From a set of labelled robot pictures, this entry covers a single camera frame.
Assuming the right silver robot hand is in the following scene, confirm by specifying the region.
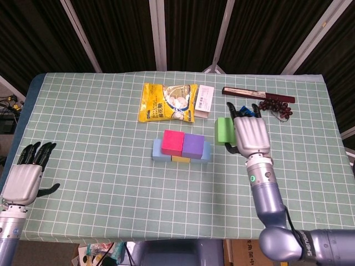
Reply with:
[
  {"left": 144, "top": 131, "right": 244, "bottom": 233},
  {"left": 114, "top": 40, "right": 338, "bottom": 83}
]
[{"left": 224, "top": 101, "right": 271, "bottom": 159}]

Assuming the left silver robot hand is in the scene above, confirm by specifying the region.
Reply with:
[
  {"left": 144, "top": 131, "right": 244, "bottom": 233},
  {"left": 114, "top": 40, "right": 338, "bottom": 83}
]
[{"left": 2, "top": 141, "right": 61, "bottom": 206}]

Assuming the green foam cube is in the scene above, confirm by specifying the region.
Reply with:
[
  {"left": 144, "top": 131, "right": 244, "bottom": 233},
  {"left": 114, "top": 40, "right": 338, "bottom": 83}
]
[{"left": 215, "top": 117, "right": 237, "bottom": 146}]

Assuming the light blue foam cube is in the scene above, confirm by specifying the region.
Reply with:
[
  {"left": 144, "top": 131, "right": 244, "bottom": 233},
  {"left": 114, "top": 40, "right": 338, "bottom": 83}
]
[
  {"left": 152, "top": 139, "right": 173, "bottom": 162},
  {"left": 190, "top": 140, "right": 211, "bottom": 164}
]

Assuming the purple foam cube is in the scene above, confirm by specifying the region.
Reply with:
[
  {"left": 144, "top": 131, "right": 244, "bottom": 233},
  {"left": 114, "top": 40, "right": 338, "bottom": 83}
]
[{"left": 181, "top": 133, "right": 205, "bottom": 160}]

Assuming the pink-red foam cube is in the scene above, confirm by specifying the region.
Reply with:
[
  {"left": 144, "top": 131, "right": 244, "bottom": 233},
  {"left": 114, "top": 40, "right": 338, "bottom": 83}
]
[{"left": 161, "top": 129, "right": 185, "bottom": 156}]

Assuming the blue snack packet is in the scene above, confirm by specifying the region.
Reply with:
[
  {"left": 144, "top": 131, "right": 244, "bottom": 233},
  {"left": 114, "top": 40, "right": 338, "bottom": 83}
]
[{"left": 237, "top": 105, "right": 256, "bottom": 119}]

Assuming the dark red grape bunch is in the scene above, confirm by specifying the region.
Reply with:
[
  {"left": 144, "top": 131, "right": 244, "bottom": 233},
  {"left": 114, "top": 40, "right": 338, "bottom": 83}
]
[{"left": 259, "top": 98, "right": 293, "bottom": 122}]

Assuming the dark red folded fan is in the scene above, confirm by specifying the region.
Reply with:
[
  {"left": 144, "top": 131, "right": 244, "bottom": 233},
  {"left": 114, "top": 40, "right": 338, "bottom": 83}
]
[{"left": 221, "top": 86, "right": 296, "bottom": 104}]

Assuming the yellow marshmallow bag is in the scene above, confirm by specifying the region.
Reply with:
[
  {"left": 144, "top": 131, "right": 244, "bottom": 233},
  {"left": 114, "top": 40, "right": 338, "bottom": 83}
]
[{"left": 138, "top": 82, "right": 199, "bottom": 124}]

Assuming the green checked tablecloth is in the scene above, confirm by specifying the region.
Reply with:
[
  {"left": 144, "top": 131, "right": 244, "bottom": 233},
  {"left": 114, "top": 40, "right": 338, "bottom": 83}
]
[{"left": 0, "top": 71, "right": 355, "bottom": 241}]

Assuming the colourful printed packaging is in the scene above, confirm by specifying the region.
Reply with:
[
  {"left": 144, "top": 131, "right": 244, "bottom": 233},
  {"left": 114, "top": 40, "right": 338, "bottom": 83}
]
[{"left": 77, "top": 242, "right": 124, "bottom": 266}]

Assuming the brown cardboard box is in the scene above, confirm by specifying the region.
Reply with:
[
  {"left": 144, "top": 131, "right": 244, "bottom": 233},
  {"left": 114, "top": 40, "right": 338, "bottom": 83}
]
[{"left": 224, "top": 239, "right": 281, "bottom": 266}]

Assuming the blue-grey robot torso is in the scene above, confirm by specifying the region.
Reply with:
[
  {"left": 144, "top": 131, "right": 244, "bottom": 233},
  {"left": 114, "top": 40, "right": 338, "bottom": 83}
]
[{"left": 133, "top": 239, "right": 224, "bottom": 266}]

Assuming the dark pleated curtain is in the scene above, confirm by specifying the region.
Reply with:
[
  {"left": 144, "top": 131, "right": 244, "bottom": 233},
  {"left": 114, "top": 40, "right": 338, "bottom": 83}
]
[{"left": 0, "top": 0, "right": 355, "bottom": 134}]

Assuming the black equipment with cables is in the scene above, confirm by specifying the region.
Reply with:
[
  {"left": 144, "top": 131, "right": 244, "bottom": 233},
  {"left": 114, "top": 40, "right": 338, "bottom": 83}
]
[{"left": 0, "top": 95, "right": 24, "bottom": 134}]

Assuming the white metal frame post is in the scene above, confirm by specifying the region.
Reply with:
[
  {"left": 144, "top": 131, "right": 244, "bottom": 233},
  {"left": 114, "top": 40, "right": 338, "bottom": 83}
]
[
  {"left": 149, "top": 0, "right": 168, "bottom": 71},
  {"left": 203, "top": 0, "right": 237, "bottom": 74},
  {"left": 281, "top": 0, "right": 348, "bottom": 75},
  {"left": 60, "top": 0, "right": 103, "bottom": 73},
  {"left": 0, "top": 74, "right": 26, "bottom": 101},
  {"left": 341, "top": 129, "right": 355, "bottom": 167}
]

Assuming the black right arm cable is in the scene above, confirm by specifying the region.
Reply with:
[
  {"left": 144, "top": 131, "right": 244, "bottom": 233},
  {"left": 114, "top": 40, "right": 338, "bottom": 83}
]
[{"left": 282, "top": 204, "right": 305, "bottom": 247}]

